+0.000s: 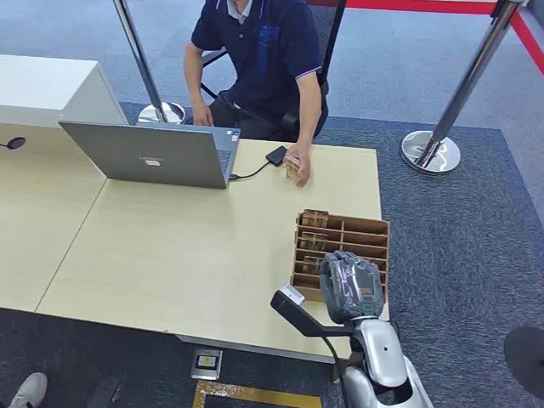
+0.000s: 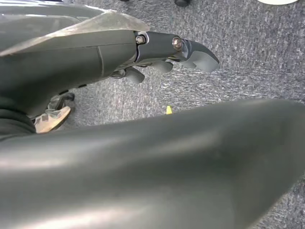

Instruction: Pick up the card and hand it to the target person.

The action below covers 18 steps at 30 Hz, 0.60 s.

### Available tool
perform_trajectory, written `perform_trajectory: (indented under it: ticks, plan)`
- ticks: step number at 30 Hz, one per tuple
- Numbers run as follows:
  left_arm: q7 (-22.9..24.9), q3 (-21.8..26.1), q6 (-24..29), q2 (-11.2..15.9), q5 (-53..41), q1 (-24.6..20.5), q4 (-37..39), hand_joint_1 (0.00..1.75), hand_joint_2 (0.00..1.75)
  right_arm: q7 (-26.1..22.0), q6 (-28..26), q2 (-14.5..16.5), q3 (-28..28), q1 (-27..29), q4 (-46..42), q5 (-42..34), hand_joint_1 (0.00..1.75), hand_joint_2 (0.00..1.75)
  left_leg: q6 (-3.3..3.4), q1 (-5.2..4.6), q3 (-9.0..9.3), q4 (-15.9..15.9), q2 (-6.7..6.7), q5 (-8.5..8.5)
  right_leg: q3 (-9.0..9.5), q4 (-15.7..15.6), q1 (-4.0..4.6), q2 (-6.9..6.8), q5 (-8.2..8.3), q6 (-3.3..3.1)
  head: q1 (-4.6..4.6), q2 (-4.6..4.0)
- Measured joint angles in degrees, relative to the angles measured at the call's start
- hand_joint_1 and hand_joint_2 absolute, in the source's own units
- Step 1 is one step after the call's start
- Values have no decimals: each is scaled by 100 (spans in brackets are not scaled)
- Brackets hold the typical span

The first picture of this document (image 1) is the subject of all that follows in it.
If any person's right hand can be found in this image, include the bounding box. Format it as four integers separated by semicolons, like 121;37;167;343
193;103;215;128

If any person's left hand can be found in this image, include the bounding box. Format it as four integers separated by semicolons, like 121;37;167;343
285;143;313;189

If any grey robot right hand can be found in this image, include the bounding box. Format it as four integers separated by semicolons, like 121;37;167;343
318;251;386;326

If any wooden card organizer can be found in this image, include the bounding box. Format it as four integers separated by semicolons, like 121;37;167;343
290;209;391;305

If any person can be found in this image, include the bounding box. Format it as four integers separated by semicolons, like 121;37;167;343
183;0;329;189

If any grey laptop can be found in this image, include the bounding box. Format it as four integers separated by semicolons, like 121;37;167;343
58;120;241;190

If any grey desk underframe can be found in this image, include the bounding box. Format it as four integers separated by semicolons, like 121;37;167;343
174;333;353;384

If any black office chair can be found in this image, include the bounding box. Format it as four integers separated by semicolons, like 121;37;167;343
199;0;347;142

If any metal floor socket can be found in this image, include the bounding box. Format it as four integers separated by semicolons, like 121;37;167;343
190;348;223;382

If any white cabinet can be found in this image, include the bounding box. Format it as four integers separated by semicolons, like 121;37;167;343
0;54;129;128

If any red barrier belt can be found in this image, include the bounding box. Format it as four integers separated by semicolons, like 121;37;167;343
308;0;544;77

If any black round object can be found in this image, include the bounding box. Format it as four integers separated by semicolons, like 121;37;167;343
503;325;544;401

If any grey shoe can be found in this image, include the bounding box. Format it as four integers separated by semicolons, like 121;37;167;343
8;371;48;408

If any black reader cable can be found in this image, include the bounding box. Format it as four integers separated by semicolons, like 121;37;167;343
229;160;272;182

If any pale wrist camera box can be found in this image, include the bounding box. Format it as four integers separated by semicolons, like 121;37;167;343
270;284;354;339

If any chrome stanchion post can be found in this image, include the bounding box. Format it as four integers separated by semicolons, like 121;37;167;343
400;0;525;174
112;0;186;125

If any yellow floor tape frame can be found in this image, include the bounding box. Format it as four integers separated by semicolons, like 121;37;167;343
192;380;323;408

